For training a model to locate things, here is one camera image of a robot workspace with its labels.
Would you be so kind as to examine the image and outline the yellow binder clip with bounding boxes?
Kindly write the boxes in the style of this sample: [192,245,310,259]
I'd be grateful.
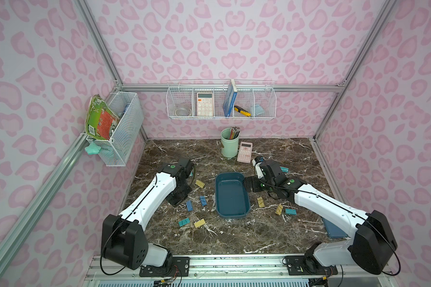
[195,179,205,188]
[275,204,283,215]
[257,197,265,208]
[194,219,206,228]

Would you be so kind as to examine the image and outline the teal plastic storage box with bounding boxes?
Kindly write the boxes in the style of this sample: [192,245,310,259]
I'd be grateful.
[215,172,250,220]

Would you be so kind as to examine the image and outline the blue binder clip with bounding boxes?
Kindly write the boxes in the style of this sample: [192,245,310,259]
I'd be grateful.
[200,196,207,206]
[186,200,193,212]

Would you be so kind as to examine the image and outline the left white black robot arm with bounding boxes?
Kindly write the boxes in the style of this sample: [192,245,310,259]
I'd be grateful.
[101,159,194,271]

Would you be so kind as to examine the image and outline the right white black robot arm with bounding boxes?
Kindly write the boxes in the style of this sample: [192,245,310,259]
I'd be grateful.
[245,156,397,275]

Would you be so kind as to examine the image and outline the blue box lid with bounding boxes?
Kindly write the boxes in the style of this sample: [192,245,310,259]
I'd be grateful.
[322,218,348,239]

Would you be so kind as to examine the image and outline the pink calculator on table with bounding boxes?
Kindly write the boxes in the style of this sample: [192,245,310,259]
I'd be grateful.
[237,142,253,163]

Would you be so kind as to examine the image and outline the mint green pen cup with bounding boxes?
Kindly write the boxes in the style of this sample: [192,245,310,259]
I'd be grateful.
[221,128,239,159]

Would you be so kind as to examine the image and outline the clear tape roll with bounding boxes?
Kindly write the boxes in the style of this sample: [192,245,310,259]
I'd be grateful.
[175,106,192,117]

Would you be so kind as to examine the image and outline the white mesh side basket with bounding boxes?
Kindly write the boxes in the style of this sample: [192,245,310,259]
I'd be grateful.
[87,92,144,167]

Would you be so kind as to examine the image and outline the white orange calculator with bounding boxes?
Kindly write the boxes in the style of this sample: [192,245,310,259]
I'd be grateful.
[196,92,214,117]

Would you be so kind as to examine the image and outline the yellow black utility knife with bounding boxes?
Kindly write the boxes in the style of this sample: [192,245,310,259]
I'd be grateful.
[234,105,251,117]

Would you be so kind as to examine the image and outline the light blue item in shelf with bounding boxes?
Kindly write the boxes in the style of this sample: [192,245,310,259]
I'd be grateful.
[251,104,265,117]

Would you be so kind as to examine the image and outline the blue book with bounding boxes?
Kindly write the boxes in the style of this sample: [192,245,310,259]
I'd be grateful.
[223,79,238,117]

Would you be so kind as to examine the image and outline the green red booklet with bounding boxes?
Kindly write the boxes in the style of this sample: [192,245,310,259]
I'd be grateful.
[85,94,120,141]

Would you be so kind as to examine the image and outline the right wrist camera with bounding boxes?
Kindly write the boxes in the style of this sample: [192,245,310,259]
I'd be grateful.
[252,155,265,179]

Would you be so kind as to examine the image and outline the white wire wall shelf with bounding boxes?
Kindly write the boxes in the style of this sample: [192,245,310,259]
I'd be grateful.
[166,80,277,120]

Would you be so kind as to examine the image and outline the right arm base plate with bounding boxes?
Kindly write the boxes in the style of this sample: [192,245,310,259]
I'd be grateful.
[282,255,339,276]

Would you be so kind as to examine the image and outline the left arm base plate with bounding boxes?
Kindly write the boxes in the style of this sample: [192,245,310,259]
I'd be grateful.
[140,257,190,277]

